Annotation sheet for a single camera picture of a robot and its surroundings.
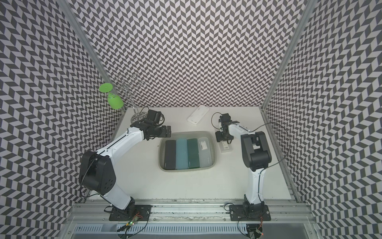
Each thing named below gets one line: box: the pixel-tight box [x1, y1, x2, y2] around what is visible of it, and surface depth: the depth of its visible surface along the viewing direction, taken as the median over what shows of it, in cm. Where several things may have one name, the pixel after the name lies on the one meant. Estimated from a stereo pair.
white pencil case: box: [187, 104, 210, 126], surface depth 114 cm
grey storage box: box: [158, 131, 217, 173], surface depth 95 cm
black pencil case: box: [164, 139, 177, 170], surface depth 93 cm
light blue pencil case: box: [175, 138, 189, 170], surface depth 95 cm
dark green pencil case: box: [187, 138, 200, 168], surface depth 95 cm
